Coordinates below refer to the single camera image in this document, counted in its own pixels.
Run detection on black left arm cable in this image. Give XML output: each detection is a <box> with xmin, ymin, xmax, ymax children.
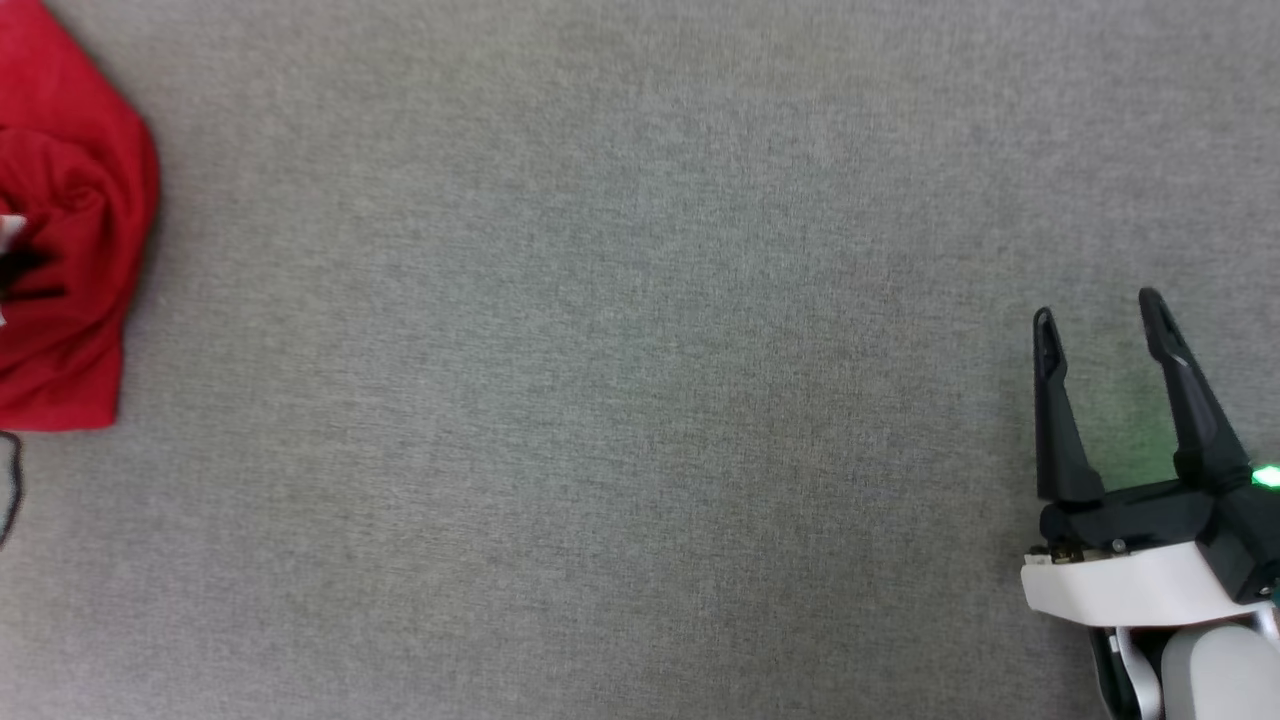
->
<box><xmin>0</xmin><ymin>430</ymin><xmax>23</xmax><ymax>549</ymax></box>

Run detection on grey fabric sofa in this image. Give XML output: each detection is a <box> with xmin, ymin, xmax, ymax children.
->
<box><xmin>0</xmin><ymin>0</ymin><xmax>1280</xmax><ymax>720</ymax></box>

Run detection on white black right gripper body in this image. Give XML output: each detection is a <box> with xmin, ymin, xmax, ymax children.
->
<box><xmin>1019</xmin><ymin>479</ymin><xmax>1280</xmax><ymax>631</ymax></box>

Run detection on red garment with white sleeves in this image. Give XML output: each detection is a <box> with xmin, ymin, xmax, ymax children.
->
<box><xmin>0</xmin><ymin>0</ymin><xmax>162</xmax><ymax>433</ymax></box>

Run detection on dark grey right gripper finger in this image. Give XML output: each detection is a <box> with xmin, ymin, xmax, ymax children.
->
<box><xmin>1032</xmin><ymin>306</ymin><xmax>1107</xmax><ymax>504</ymax></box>
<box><xmin>1137</xmin><ymin>287</ymin><xmax>1254</xmax><ymax>494</ymax></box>

